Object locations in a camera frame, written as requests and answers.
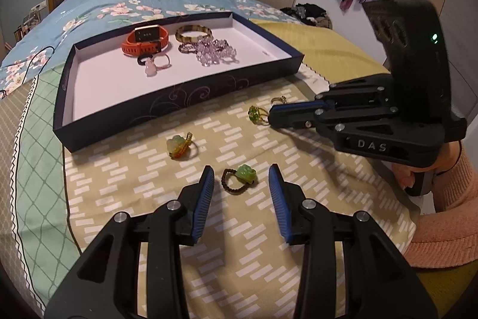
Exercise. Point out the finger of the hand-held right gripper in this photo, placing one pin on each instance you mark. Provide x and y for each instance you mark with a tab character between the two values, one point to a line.
291	120
298	106

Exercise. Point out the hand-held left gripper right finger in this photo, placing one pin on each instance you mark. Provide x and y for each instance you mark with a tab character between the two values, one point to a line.
280	207

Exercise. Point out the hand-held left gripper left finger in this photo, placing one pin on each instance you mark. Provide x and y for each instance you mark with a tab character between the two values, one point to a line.
201	207

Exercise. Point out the tortoiseshell bangle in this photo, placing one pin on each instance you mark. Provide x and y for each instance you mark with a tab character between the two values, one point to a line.
186	38

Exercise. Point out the dark blue shallow box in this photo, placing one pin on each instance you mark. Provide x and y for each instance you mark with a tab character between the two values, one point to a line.
112	80

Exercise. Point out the orange smartwatch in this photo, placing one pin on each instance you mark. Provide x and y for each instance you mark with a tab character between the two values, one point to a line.
130	42

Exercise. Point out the person's right forearm pink sleeve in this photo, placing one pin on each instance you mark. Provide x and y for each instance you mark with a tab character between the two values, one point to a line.
448	229

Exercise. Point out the person's right hand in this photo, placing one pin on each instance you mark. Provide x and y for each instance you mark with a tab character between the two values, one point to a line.
402	175

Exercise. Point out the patterned patchwork quilt mat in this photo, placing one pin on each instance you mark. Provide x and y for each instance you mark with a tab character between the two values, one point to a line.
149	184

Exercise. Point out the yellow blanket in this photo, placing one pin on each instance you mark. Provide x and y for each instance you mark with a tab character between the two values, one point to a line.
336	53

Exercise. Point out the pile of dark clothes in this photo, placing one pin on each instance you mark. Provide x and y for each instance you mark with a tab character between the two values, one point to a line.
310	14

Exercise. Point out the blue floral duvet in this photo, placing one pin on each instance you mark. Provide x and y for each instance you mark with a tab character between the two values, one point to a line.
112	1

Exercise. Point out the bedside table with clutter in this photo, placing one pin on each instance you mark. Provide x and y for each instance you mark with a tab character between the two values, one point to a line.
30	23

